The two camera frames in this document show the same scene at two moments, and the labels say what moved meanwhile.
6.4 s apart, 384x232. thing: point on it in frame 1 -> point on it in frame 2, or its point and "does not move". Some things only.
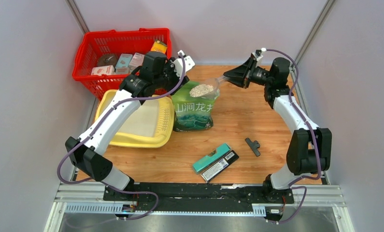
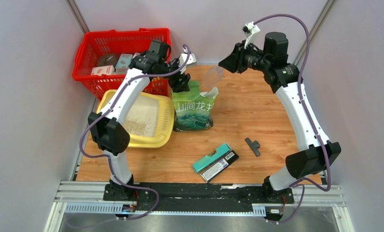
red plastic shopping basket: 94,44 does not move
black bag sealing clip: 253,146 does not move
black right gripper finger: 240,75 -> 230,63
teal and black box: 203,163 does not move
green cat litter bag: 193,108 does not move
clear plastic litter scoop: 209,88 -> 211,76
